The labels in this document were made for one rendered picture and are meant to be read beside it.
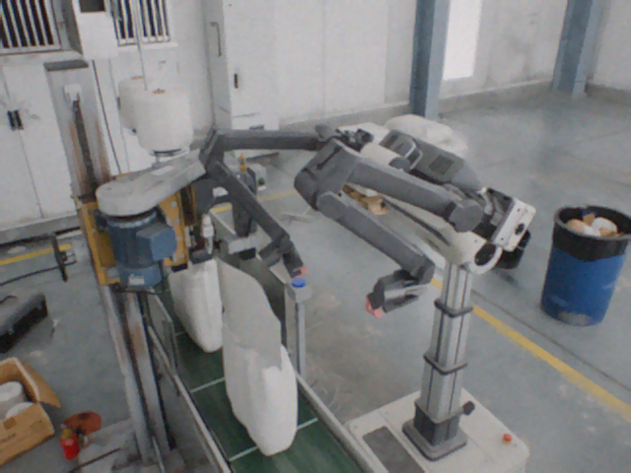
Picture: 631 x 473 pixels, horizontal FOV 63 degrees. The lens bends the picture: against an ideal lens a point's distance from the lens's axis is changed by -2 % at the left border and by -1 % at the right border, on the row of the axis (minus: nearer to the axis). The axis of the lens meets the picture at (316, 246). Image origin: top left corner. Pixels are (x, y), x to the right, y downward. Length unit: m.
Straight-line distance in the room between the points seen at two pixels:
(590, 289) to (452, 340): 1.70
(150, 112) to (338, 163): 0.77
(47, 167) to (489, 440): 3.72
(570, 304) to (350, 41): 4.58
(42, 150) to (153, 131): 3.02
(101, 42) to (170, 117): 2.44
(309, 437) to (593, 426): 1.50
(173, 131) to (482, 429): 1.74
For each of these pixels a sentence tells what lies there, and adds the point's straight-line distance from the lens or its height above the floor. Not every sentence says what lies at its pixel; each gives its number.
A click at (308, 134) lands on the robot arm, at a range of 1.65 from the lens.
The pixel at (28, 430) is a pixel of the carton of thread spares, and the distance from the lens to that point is 2.89.
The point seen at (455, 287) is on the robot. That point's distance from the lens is 1.84.
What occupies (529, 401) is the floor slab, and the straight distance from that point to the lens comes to 3.04.
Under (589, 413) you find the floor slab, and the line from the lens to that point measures 3.09.
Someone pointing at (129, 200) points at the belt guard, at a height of 1.41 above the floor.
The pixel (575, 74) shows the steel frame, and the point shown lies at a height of 0.36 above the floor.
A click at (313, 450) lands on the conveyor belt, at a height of 0.38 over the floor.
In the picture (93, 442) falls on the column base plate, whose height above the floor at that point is 0.02.
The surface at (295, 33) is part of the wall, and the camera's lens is 6.59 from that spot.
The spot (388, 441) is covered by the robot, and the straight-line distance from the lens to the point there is 2.34.
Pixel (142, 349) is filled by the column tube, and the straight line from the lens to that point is 2.24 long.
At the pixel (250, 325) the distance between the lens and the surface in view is 1.77.
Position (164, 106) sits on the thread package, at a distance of 1.60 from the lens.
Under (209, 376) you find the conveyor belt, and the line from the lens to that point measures 2.47.
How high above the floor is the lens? 2.02
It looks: 29 degrees down
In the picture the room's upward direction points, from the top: straight up
